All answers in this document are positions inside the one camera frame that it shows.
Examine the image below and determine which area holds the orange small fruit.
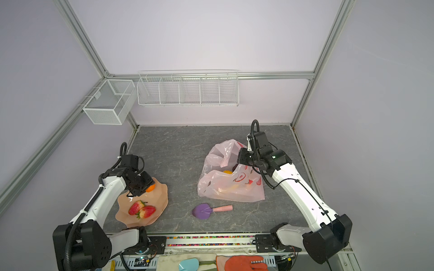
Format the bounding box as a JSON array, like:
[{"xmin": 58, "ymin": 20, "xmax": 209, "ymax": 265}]
[{"xmin": 146, "ymin": 184, "xmax": 156, "ymax": 193}]

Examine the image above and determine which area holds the red strawberry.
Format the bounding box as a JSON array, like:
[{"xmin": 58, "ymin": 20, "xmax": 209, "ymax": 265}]
[
  {"xmin": 137, "ymin": 206, "xmax": 156, "ymax": 219},
  {"xmin": 128, "ymin": 201, "xmax": 145, "ymax": 216}
]

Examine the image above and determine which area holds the pink plastic bag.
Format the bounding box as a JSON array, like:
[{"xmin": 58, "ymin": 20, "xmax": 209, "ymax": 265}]
[{"xmin": 197, "ymin": 139, "xmax": 265, "ymax": 203}]

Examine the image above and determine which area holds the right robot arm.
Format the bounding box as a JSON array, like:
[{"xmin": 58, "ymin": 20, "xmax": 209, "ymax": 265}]
[{"xmin": 237, "ymin": 120, "xmax": 353, "ymax": 264}]

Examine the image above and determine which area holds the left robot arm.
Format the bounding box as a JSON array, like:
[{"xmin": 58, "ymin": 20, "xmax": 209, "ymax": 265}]
[{"xmin": 53, "ymin": 142, "xmax": 155, "ymax": 271}]

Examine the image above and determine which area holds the pink wavy plate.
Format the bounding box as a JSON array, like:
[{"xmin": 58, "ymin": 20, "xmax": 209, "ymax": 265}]
[{"xmin": 115, "ymin": 177, "xmax": 168, "ymax": 228}]

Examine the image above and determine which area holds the small white mesh basket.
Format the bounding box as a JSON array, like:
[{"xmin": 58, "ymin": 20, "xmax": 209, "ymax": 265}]
[{"xmin": 83, "ymin": 79, "xmax": 137, "ymax": 125}]

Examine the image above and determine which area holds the light blue scoop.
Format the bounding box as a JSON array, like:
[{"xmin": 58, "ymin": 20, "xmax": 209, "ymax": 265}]
[{"xmin": 178, "ymin": 258, "xmax": 200, "ymax": 271}]

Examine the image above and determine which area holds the beige cloth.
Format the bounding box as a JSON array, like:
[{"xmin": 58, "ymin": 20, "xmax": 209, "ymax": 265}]
[{"xmin": 157, "ymin": 254, "xmax": 218, "ymax": 271}]

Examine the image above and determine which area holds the red orange glove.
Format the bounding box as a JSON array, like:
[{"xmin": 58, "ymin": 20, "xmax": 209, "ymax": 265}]
[{"xmin": 224, "ymin": 256, "xmax": 268, "ymax": 271}]

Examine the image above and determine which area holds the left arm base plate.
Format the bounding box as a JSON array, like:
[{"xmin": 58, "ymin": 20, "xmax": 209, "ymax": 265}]
[{"xmin": 123, "ymin": 236, "xmax": 167, "ymax": 256}]

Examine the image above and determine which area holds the purple scoop with pink handle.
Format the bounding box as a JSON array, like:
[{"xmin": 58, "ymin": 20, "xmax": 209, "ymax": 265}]
[{"xmin": 192, "ymin": 203, "xmax": 234, "ymax": 220}]

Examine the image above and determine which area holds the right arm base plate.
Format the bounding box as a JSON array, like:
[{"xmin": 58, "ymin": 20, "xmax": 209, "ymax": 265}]
[{"xmin": 252, "ymin": 234, "xmax": 302, "ymax": 253}]

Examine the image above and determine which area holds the long white wire basket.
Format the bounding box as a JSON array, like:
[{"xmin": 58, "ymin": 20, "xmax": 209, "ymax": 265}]
[{"xmin": 137, "ymin": 70, "xmax": 240, "ymax": 106}]

